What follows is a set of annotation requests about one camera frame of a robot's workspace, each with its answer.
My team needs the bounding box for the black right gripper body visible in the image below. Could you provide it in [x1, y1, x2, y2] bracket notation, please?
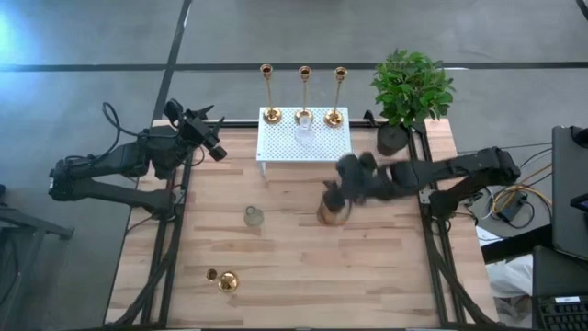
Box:
[336, 152, 401, 206]

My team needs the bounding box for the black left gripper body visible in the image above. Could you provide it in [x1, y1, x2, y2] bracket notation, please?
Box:
[164, 97, 229, 163]

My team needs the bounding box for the amber ribbed glass candle holder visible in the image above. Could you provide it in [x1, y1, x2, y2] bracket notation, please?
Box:
[315, 195, 354, 228]

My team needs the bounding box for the tall gold candlestick holder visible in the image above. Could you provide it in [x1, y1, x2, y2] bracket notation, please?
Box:
[294, 64, 315, 127]
[322, 65, 349, 129]
[259, 63, 283, 125]

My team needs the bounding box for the clear ribbed glass candle holder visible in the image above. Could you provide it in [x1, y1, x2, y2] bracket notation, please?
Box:
[293, 114, 317, 147]

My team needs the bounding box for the green ribbed glass candle holder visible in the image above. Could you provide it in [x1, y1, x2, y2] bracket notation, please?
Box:
[243, 205, 266, 229]

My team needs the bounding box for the white perforated metal shelf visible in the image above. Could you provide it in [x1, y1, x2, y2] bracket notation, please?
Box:
[255, 107, 354, 177]

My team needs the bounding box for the green plant in black pot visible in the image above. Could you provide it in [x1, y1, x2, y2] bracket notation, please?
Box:
[369, 49, 457, 157]

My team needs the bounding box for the white paper sheet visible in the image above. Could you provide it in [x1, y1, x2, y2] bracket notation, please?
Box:
[476, 227, 504, 248]

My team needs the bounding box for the short gold candlestick holder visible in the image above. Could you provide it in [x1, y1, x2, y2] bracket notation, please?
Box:
[205, 268, 240, 294]

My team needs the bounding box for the black power adapter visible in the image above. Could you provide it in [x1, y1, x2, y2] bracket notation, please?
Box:
[499, 191, 529, 223]

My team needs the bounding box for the white crumpled cloth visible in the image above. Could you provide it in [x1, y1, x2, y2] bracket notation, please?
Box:
[485, 254, 535, 300]

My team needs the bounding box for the black metal stand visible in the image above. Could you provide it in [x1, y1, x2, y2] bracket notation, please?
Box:
[0, 183, 74, 331]

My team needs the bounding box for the dark grey laptop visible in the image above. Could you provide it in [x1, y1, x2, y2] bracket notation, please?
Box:
[550, 124, 588, 262]

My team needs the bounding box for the dark grey box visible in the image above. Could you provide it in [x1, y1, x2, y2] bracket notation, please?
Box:
[532, 245, 588, 299]

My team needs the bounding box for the black round object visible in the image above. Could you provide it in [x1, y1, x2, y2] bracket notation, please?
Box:
[569, 124, 588, 149]

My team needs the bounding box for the black keyboard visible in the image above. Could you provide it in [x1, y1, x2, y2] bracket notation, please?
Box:
[532, 293, 588, 331]

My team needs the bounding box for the black metal table frame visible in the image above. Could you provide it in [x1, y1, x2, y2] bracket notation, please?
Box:
[106, 109, 506, 331]

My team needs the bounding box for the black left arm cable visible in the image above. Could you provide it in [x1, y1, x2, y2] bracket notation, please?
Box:
[101, 101, 155, 139]

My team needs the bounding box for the yellow cable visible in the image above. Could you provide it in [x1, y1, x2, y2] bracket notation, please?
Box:
[490, 182, 552, 215]

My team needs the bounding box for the grey floor cable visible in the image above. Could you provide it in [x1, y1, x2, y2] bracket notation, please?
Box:
[503, 142, 552, 152]

